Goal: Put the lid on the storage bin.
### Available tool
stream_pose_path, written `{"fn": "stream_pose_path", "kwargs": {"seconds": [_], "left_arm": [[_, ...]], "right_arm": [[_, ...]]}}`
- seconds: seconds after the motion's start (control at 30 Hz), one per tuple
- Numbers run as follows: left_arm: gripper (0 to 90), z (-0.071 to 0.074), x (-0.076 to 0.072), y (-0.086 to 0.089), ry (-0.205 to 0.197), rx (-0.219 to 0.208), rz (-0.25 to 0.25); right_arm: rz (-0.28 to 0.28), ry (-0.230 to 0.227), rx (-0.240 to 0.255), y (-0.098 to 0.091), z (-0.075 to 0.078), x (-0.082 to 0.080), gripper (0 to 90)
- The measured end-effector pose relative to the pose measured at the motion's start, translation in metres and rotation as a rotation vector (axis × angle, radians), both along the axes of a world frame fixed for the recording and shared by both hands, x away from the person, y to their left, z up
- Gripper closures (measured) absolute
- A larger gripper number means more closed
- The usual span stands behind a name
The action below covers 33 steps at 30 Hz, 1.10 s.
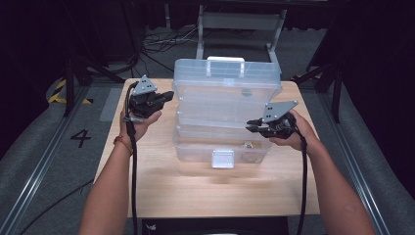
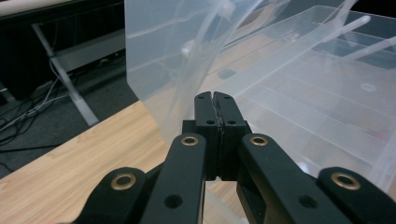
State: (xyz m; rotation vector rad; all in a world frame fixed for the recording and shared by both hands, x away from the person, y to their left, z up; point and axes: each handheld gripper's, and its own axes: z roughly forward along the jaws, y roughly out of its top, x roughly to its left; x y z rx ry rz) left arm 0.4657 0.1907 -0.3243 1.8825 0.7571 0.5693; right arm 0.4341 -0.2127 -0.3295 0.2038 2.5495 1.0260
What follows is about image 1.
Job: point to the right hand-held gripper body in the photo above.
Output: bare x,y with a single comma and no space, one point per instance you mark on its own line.
280,129

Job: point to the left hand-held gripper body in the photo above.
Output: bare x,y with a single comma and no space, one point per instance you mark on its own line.
142,104

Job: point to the clear plastic storage box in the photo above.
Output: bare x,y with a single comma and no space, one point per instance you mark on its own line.
225,104

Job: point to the person's right hand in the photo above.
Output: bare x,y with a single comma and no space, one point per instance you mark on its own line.
301,135

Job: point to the person's left hand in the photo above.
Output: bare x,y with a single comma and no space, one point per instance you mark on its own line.
140,127

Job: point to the black metal stand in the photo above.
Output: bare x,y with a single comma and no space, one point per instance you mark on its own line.
336,94
69,88

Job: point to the yellow black hazard tape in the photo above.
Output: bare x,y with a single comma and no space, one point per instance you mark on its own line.
58,96

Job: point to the black box under table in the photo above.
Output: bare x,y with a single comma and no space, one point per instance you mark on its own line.
212,225

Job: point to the grey metal desk frame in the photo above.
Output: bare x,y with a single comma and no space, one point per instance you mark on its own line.
239,21

